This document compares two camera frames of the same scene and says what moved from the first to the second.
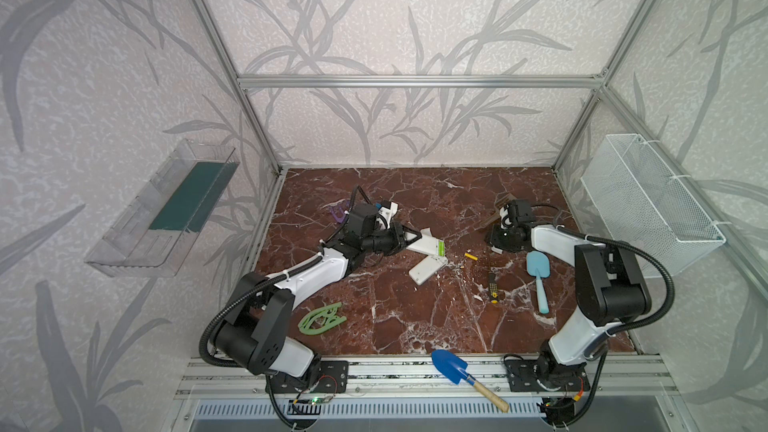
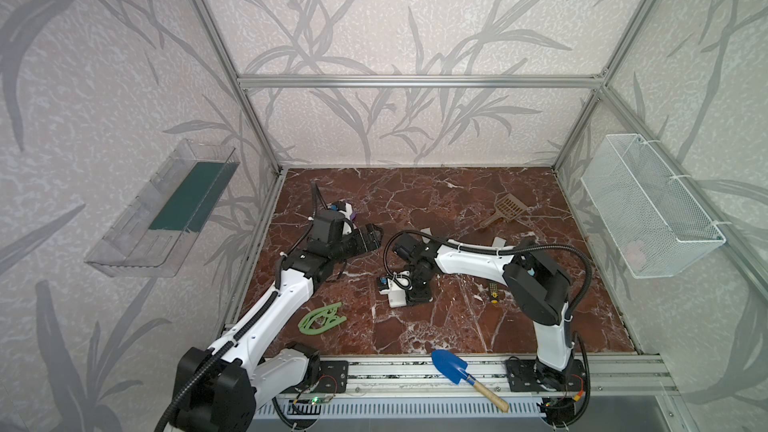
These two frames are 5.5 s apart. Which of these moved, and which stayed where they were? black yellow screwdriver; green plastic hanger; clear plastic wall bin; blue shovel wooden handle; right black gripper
Moved: right black gripper
Stayed: green plastic hanger; black yellow screwdriver; clear plastic wall bin; blue shovel wooden handle
